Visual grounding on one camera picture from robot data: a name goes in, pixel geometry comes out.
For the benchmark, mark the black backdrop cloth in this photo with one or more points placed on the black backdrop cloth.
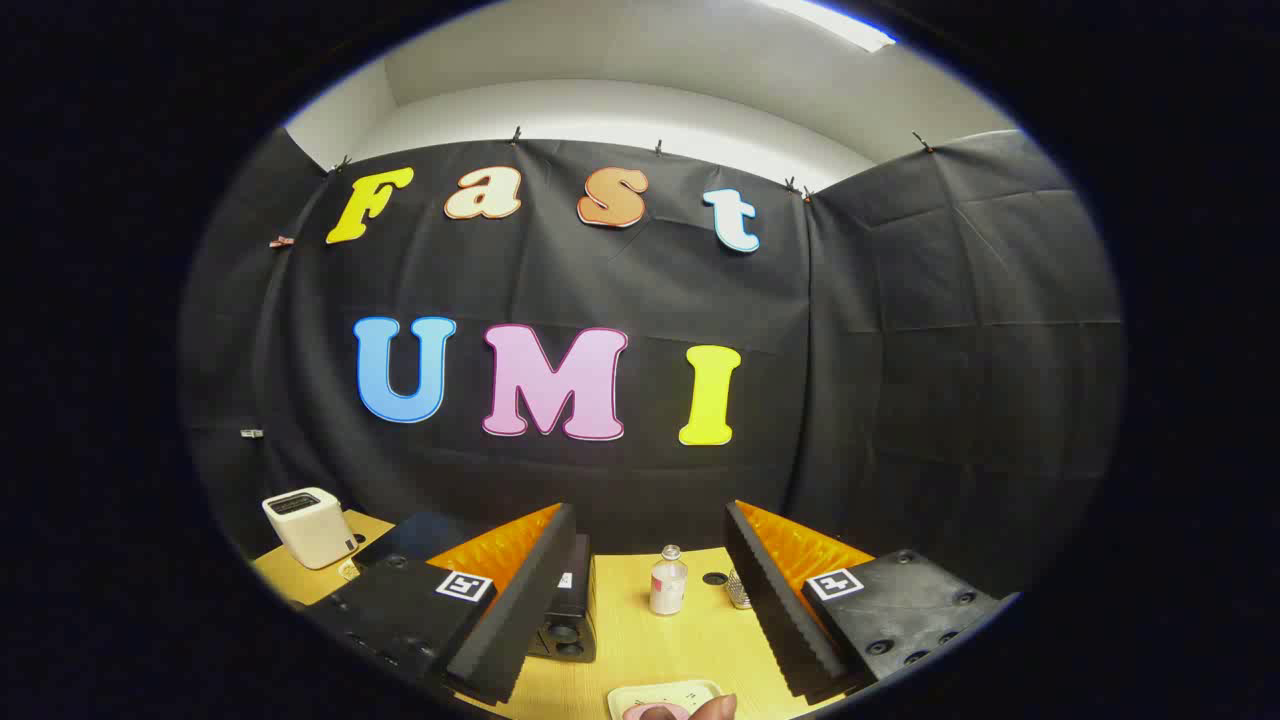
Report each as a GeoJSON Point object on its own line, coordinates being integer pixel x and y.
{"type": "Point", "coordinates": [640, 290]}

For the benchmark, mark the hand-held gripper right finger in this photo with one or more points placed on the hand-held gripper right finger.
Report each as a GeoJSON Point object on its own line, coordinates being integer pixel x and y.
{"type": "Point", "coordinates": [775, 600]}

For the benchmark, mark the clear plastic bottle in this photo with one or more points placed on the clear plastic bottle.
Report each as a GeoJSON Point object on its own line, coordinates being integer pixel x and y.
{"type": "Point", "coordinates": [668, 588]}

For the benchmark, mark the pink ham slice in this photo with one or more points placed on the pink ham slice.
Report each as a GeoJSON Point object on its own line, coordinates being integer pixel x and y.
{"type": "Point", "coordinates": [655, 712]}

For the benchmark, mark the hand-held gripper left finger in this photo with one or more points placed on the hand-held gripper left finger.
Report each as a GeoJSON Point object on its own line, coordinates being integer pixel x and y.
{"type": "Point", "coordinates": [530, 600]}

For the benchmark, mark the cream square plate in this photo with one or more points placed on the cream square plate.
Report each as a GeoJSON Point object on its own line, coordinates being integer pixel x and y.
{"type": "Point", "coordinates": [665, 692]}

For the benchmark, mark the black toaster oven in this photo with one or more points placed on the black toaster oven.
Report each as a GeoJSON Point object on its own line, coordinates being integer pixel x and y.
{"type": "Point", "coordinates": [572, 630]}

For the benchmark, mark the white toaster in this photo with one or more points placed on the white toaster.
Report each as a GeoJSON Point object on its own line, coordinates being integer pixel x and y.
{"type": "Point", "coordinates": [308, 525]}

